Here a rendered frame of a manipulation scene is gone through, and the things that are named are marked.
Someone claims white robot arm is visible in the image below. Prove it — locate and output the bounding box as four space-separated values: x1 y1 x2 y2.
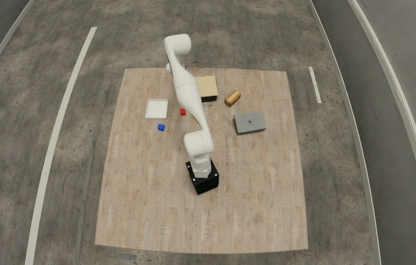
165 34 214 178

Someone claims brown cardboard box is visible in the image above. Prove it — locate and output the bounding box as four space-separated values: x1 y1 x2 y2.
224 90 241 107

